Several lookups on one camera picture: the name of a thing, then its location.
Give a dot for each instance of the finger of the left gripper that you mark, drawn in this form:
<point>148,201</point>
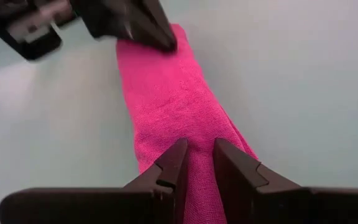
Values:
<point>157,28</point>
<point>104,18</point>

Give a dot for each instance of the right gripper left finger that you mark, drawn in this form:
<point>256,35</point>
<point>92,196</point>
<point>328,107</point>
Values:
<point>89,207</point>

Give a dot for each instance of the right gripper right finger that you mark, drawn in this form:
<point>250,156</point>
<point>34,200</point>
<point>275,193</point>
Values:
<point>291,207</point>

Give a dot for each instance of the pink cloth towel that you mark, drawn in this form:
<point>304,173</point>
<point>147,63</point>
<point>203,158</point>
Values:
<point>172,102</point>

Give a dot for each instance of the green table mat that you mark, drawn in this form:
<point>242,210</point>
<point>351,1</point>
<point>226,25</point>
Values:
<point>291,93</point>

